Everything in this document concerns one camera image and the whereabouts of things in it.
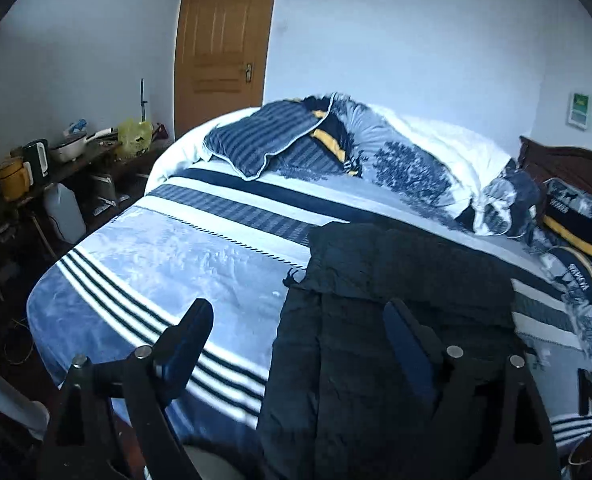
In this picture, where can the brown wooden door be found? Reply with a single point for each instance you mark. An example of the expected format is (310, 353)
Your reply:
(216, 35)

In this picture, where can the white curved object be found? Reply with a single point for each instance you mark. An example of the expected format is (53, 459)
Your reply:
(6, 400)

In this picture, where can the dark wooden side table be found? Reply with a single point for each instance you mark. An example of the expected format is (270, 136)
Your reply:
(88, 157)

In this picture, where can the grey bag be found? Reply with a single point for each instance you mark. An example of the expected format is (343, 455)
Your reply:
(103, 187)

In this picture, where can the blue striped bed blanket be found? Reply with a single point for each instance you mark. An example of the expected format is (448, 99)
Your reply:
(176, 250)

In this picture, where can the black garment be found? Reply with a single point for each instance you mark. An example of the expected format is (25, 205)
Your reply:
(376, 270)

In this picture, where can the green and white wall panel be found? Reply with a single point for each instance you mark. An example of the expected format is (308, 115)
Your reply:
(580, 109)

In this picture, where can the white cooking pot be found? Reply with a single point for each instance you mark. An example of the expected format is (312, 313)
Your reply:
(68, 149)

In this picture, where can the yellow jar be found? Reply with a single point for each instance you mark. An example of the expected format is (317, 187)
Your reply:
(12, 180)

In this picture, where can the clear plastic jug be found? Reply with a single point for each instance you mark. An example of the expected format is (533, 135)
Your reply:
(63, 212)

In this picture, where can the blue striped pillow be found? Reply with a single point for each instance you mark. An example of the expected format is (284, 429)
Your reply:
(256, 135)

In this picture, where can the dark wooden headboard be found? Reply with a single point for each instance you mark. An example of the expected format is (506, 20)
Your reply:
(576, 165)

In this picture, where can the white bed sheet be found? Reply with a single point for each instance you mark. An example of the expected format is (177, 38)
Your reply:
(186, 145)

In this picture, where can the thin metal rod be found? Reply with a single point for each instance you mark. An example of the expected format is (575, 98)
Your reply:
(142, 100)

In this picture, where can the tree print duvet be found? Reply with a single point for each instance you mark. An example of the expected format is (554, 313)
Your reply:
(406, 160)

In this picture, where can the dark pillow with yellow stripe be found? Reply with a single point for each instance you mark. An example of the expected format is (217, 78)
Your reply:
(576, 210)

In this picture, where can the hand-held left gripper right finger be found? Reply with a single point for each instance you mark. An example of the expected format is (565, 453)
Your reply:
(406, 340)

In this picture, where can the black electric kettle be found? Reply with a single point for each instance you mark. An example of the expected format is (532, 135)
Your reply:
(37, 162)

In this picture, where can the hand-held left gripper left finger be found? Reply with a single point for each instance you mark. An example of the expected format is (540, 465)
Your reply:
(191, 340)

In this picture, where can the yellow plastic bag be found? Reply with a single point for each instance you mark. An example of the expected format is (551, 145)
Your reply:
(135, 140)

